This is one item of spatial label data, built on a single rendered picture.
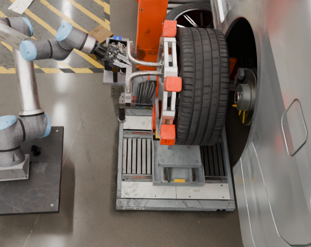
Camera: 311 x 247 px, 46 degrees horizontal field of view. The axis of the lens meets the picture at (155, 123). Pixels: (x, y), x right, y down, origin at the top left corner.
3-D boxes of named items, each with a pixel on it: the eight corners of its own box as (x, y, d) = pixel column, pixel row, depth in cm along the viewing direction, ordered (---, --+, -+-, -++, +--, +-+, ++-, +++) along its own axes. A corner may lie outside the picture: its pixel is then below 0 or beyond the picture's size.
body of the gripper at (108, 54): (115, 64, 174) (92, 53, 169) (110, 64, 182) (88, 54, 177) (121, 49, 174) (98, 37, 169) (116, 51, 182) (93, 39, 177)
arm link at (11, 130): (-11, 145, 222) (-14, 117, 218) (17, 139, 233) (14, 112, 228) (-3, 152, 211) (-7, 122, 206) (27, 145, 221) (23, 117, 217)
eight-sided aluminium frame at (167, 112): (166, 150, 216) (179, 98, 170) (155, 150, 216) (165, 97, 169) (164, 78, 244) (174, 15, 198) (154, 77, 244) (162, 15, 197)
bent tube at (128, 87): (163, 100, 186) (165, 87, 177) (125, 99, 185) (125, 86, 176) (162, 73, 195) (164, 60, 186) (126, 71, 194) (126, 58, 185)
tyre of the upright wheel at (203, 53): (240, 61, 163) (214, 12, 217) (188, 59, 161) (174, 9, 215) (215, 170, 202) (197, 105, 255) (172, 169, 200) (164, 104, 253)
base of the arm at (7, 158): (-13, 167, 214) (-16, 151, 212) (-2, 156, 233) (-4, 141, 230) (19, 166, 215) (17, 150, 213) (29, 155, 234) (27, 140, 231)
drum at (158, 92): (169, 103, 210) (172, 88, 198) (132, 102, 208) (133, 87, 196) (168, 84, 217) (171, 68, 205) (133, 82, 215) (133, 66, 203)
